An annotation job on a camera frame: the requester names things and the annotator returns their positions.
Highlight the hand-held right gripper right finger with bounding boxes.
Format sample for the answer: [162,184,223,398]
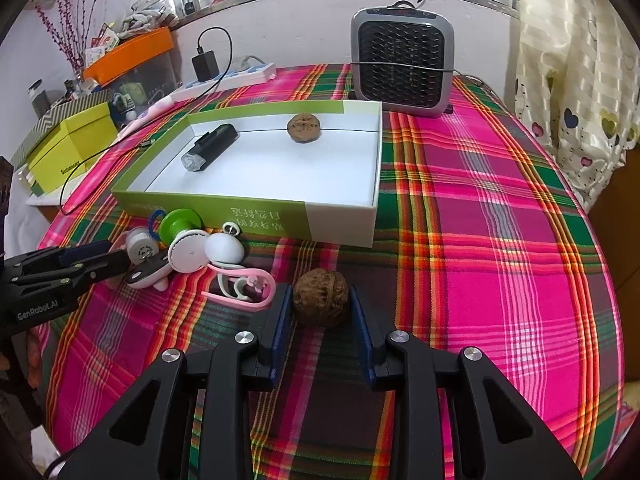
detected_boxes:
[348,284,583,480]

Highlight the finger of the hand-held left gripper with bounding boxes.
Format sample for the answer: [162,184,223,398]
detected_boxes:
[10,240,115,273]
[15,251,131,291]

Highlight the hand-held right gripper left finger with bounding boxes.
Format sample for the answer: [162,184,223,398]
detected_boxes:
[57,282,296,480]

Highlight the brown walnut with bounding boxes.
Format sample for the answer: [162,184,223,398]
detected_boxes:
[291,268,350,329]
[286,113,321,145]

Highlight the white round perforated device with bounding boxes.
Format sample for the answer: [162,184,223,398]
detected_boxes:
[123,226,160,264]

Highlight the white and black device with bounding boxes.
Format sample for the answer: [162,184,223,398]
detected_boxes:
[122,252,173,292]

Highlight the pink loop clip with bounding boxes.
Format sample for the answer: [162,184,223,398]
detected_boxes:
[201,266,277,313]

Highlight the white round handheld fan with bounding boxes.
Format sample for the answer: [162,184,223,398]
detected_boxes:
[167,230,213,275]

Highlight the white egg-shaped light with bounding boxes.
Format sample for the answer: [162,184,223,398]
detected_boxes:
[202,221,247,268]

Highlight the green and white cardboard box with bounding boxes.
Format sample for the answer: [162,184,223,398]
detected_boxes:
[111,100,385,248]

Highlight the white side table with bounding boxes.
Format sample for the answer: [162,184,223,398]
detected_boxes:
[25,180,76,223]

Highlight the dark brown wooden object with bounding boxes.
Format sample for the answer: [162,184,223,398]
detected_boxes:
[0,156,16,256]

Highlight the yellow-green box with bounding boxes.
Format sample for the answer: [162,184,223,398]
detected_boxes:
[26,101,121,196]

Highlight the chevron patterned box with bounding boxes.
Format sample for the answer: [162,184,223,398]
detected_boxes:
[10,89,113,171]

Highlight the pink and white tube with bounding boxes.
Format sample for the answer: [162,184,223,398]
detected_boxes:
[117,92,176,136]

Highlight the dark jar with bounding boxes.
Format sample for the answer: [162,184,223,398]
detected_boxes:
[27,80,51,116]

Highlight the black flashlight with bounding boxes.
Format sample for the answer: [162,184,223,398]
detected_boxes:
[181,123,239,173]

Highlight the clear bin with orange lid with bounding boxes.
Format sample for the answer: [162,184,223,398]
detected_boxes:
[82,26,181,111]

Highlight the colourful packets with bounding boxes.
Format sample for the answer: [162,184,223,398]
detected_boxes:
[82,22,121,68]

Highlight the dried flower branches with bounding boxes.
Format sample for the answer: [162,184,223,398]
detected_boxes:
[34,0,108,78]

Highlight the black charger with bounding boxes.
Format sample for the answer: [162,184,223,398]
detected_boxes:
[191,46,219,82]

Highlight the white power strip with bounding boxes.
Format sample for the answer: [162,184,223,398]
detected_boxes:
[170,61,277,103]

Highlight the white plastic bag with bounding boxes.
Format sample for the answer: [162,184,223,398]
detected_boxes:
[120,0,178,36]

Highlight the grey space heater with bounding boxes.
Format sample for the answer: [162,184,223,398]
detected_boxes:
[349,1,455,118]

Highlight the heart patterned curtain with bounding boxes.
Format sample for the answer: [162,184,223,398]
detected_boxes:
[512,0,640,211]

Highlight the blue ring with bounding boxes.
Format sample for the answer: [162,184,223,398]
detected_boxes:
[149,208,168,241]

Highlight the black cable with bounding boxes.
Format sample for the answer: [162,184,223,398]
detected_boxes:
[59,27,251,212]

